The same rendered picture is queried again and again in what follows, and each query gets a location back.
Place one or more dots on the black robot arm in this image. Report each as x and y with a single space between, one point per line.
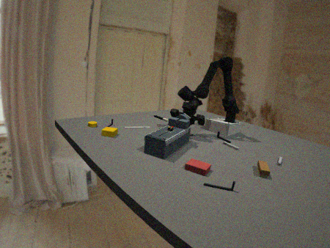
228 102

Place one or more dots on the red rectangular block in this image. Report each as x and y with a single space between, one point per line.
197 167

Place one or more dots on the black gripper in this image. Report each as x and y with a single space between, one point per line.
199 117

